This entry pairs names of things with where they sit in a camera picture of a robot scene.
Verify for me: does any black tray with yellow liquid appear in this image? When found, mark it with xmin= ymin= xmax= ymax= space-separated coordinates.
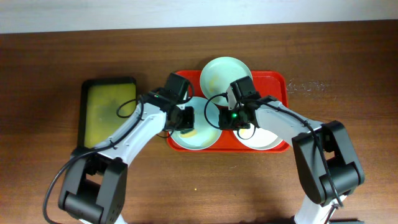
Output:
xmin=77 ymin=77 xmax=137 ymax=148

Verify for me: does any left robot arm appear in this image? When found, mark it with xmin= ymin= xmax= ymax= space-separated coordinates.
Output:
xmin=58 ymin=73 xmax=194 ymax=223

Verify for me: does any mint green plate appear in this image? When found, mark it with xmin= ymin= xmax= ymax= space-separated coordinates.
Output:
xmin=200 ymin=57 xmax=252 ymax=99

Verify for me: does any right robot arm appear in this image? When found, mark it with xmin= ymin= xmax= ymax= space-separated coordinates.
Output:
xmin=219 ymin=77 xmax=365 ymax=223

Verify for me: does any light blue plate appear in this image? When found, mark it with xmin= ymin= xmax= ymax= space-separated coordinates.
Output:
xmin=171 ymin=96 xmax=222 ymax=151

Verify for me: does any white plate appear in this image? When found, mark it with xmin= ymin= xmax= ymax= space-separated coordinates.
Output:
xmin=233 ymin=125 xmax=282 ymax=151

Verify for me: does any green yellow sponge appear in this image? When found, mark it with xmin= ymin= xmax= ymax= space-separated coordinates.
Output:
xmin=180 ymin=129 xmax=197 ymax=138

